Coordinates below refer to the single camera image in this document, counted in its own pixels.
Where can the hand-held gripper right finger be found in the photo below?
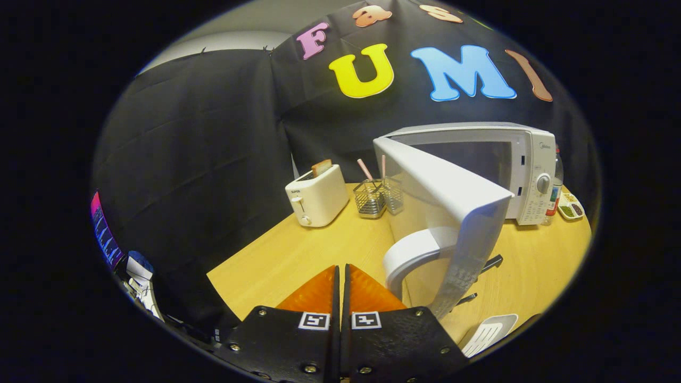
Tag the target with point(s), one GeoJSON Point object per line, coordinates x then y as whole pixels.
{"type": "Point", "coordinates": [393, 346]}

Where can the clear plastic bottle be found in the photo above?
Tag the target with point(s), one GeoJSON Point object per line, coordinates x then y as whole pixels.
{"type": "Point", "coordinates": [554, 186]}

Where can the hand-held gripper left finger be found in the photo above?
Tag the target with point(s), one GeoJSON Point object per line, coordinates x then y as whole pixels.
{"type": "Point", "coordinates": [287, 346]}

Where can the white desk clutter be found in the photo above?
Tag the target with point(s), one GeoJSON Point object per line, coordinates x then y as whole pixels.
{"type": "Point", "coordinates": [142, 282]}

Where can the white slotted plate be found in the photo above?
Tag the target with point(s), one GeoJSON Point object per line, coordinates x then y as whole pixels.
{"type": "Point", "coordinates": [492, 332]}

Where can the white divided bean dish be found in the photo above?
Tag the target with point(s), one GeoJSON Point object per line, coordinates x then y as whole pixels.
{"type": "Point", "coordinates": [570, 208]}

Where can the pink striped straw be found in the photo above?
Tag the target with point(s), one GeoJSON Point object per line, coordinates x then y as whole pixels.
{"type": "Point", "coordinates": [365, 169]}

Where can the computer screen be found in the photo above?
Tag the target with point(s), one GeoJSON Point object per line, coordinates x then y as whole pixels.
{"type": "Point", "coordinates": [105, 234]}

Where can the toasted bread slice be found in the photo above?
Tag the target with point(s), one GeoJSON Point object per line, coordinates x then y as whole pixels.
{"type": "Point", "coordinates": [322, 168]}

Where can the white microwave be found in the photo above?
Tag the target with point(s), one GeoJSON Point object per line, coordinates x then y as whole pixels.
{"type": "Point", "coordinates": [452, 186]}

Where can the white toaster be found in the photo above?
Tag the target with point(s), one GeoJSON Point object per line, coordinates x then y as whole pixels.
{"type": "Point", "coordinates": [319, 199]}

